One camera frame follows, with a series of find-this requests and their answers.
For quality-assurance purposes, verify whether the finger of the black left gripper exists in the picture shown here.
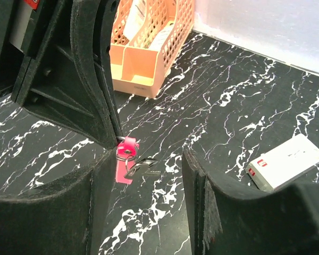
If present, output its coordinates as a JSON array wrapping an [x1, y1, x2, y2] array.
[[94, 0, 122, 137]]

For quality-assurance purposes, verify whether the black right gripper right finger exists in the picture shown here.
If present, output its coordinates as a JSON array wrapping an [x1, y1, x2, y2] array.
[[182, 150, 319, 254]]

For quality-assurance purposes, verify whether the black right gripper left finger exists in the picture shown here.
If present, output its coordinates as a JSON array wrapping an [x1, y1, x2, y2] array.
[[0, 150, 116, 254]]

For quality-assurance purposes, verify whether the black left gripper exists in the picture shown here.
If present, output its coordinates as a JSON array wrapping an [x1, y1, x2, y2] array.
[[0, 1, 117, 149]]

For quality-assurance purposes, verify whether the small dark key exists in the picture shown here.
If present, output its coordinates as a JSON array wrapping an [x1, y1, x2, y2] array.
[[124, 157, 161, 180]]

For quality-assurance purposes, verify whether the pink keyring strap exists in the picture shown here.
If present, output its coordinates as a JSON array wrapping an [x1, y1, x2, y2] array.
[[114, 136, 140, 184]]

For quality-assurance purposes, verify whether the white packet in organizer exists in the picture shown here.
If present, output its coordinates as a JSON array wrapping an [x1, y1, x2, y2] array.
[[123, 0, 147, 41]]

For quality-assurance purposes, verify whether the orange plastic file organizer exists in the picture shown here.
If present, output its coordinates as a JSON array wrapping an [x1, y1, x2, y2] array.
[[110, 1, 195, 98]]

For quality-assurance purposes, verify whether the small white red box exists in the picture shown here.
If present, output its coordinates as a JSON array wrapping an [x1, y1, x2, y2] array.
[[246, 134, 319, 192]]

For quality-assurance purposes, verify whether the white label packet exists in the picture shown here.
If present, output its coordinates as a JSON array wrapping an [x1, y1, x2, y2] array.
[[148, 23, 173, 52]]

